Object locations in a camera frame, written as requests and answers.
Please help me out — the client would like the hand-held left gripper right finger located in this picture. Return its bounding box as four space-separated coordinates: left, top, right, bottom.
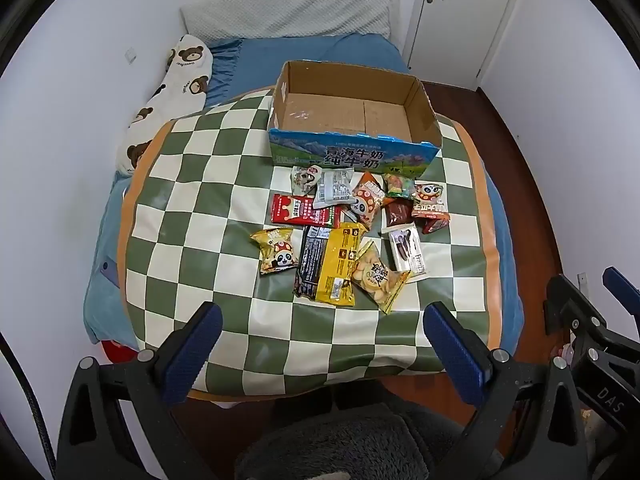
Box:
422 301 588 480

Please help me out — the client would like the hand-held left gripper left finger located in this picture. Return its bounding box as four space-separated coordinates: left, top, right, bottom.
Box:
56 301 223 480

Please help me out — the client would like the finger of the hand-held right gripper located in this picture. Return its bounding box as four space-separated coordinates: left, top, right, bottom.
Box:
601 266 640 318
544 274 607 342

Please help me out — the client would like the grey white snack packet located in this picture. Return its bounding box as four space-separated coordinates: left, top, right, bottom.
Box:
313 169 355 209

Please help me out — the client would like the printed cardboard box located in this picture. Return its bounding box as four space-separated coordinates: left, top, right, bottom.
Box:
267 60 444 171

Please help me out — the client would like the red object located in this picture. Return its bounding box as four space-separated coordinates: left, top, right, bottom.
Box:
99 340 139 364

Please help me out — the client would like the white packet with dark sticks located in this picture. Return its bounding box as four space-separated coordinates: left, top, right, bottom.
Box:
388 222 430 283

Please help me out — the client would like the clear round biscuit bag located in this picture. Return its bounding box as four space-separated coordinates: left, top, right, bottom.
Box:
350 240 412 315

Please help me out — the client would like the yellow panda snack packet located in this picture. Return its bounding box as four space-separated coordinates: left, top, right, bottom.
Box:
250 226 301 276

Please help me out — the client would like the green white checkered mat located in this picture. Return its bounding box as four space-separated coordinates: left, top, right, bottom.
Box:
117 85 501 402

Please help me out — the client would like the large yellow snack packet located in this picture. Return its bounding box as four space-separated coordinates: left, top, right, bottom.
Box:
312 221 368 307

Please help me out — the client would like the grey fuzzy cloth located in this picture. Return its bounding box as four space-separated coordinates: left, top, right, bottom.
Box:
234 402 473 480

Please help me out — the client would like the brown snack packet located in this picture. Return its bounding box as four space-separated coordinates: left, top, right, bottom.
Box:
382 197 415 227

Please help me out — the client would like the black snack bar packet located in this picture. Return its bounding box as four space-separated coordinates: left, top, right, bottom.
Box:
292 225 333 298

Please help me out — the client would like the red orange panda snack packet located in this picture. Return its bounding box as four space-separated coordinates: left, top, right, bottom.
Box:
411 181 451 235

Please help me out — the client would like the colourful candy ball bag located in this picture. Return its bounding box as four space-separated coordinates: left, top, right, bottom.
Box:
383 173 416 199

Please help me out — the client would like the long red snack packet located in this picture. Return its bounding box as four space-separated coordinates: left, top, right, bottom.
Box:
270 194 346 227

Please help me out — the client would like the white green snack packet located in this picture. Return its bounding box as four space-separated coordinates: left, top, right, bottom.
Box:
291 164 323 196

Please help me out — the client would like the white bear print pillow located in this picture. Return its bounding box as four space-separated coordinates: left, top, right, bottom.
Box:
116 35 215 177

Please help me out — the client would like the white door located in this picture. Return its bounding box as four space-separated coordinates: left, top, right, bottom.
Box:
406 0 529 92

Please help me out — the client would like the grey pillow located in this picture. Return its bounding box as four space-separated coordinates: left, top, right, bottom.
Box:
179 0 402 42

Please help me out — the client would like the black cable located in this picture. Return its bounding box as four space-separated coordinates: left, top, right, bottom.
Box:
0 330 57 480

